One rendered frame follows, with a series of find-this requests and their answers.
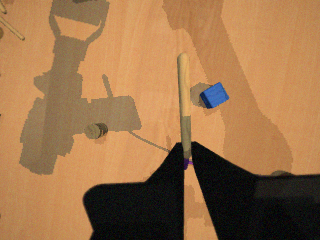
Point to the wooden stick with purple string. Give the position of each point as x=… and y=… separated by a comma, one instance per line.
x=183, y=68

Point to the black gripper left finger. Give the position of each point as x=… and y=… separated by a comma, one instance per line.
x=159, y=199

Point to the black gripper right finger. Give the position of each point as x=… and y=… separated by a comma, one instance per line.
x=236, y=198

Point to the blue block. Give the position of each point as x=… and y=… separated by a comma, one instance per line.
x=214, y=96

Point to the thin beige wooden stick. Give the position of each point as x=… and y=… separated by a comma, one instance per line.
x=11, y=29

